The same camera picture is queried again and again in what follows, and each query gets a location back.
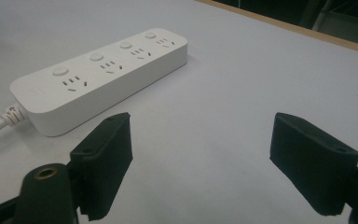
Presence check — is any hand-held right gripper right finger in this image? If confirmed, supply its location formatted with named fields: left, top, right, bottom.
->
left=268, top=112, right=358, bottom=217

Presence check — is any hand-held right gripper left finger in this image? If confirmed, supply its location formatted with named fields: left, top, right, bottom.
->
left=69, top=112, right=134, bottom=222

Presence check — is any white power strip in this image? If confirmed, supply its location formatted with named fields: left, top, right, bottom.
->
left=9, top=28, right=189, bottom=137

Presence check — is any grey metal stand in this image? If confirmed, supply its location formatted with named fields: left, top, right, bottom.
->
left=297, top=0, right=358, bottom=49

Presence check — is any white power strip cable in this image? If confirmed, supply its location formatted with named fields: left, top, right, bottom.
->
left=0, top=105, right=27, bottom=144

